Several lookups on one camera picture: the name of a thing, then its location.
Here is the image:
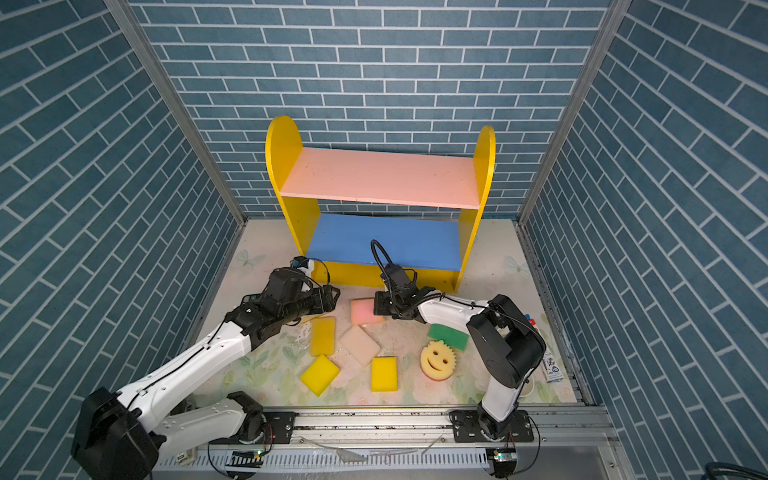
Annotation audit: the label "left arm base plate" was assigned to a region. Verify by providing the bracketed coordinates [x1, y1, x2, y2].
[211, 411, 296, 447]

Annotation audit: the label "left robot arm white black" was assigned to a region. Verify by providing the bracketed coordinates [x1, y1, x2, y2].
[71, 256, 340, 479]

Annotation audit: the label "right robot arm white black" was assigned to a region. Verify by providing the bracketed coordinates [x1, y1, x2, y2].
[370, 239, 546, 440]

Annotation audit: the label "bright yellow sponge left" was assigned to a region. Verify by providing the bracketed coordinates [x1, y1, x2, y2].
[300, 355, 340, 396]

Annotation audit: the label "bright yellow sponge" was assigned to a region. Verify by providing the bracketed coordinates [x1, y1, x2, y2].
[371, 357, 398, 392]
[300, 355, 340, 396]

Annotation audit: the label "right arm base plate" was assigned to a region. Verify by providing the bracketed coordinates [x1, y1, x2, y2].
[448, 406, 534, 443]

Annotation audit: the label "smiley face round sponge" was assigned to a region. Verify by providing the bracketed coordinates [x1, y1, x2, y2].
[420, 340, 456, 381]

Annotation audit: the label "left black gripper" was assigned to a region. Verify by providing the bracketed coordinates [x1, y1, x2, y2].
[280, 283, 343, 327]

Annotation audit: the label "toothpaste box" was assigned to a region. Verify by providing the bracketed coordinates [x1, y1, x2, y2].
[525, 314, 565, 383]

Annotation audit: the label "yellow sponge upright rectangle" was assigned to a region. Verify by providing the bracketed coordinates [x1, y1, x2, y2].
[309, 317, 336, 357]

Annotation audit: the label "bright yellow sponge centre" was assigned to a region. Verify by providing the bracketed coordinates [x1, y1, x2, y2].
[371, 357, 398, 392]

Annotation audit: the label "beige pale pink sponge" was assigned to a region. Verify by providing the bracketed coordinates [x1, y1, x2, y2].
[340, 325, 381, 366]

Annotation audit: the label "green sponge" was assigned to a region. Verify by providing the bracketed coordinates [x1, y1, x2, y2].
[428, 324, 470, 352]

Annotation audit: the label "yellow shelf pink blue boards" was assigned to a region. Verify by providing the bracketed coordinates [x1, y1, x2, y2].
[265, 116, 496, 293]

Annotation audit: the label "aluminium front rail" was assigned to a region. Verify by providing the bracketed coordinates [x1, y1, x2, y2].
[149, 405, 633, 479]

